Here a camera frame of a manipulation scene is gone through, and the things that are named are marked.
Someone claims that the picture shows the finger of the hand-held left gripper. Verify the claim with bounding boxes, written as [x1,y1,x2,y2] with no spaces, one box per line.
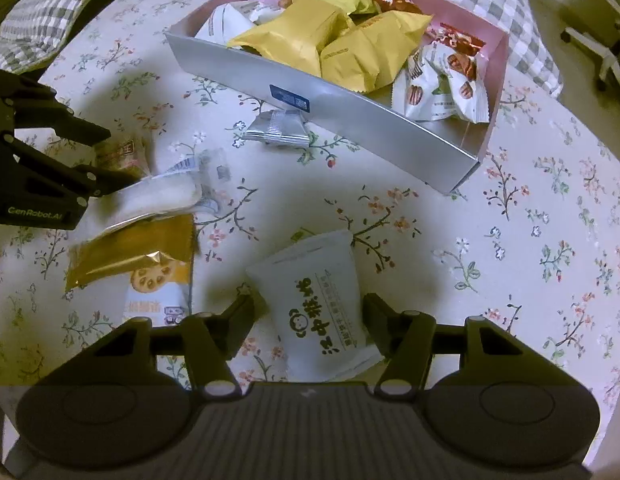
[12,137,145,199]
[14,109,112,148]

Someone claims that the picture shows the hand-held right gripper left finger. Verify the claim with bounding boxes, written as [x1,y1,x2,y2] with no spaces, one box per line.
[87,292,255,401]

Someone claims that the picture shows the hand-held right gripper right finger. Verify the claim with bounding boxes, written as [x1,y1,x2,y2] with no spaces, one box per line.
[362,292,533,398]

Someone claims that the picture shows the beige cracker snack packet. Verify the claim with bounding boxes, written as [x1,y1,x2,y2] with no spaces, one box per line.
[94,136,151,181]

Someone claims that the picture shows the white snack packet green print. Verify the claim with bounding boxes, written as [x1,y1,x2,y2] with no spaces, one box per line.
[246,229,385,382]

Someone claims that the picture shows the clear white snack packet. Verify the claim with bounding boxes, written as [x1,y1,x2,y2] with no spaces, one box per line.
[97,149,231,237]

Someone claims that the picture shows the gold cookie snack packet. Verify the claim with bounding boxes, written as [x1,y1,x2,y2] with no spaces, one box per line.
[64,214,197,328]

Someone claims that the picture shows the silver snack packet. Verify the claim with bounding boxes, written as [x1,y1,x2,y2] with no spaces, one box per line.
[241,109,311,149]

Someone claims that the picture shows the silver box with pink inside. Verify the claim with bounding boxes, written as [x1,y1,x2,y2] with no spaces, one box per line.
[165,0,511,197]

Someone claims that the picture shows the white nut print snack packet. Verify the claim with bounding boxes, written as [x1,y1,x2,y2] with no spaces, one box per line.
[437,45,492,125]

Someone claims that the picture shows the red brown snack packet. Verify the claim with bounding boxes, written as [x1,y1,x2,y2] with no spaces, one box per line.
[372,0,427,15]

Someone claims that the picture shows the grey checked blanket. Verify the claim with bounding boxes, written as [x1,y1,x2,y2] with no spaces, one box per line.
[0,0,140,76]

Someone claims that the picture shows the plain white snack packet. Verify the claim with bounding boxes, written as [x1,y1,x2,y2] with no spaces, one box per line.
[196,2,258,46]

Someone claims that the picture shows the floral tablecloth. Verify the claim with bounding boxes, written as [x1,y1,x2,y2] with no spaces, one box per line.
[0,0,620,461]

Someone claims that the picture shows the grey checked pillow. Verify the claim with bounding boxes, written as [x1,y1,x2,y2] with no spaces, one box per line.
[390,0,566,98]

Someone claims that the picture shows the white office chair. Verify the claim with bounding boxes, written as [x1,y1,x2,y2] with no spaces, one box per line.
[560,0,620,91]

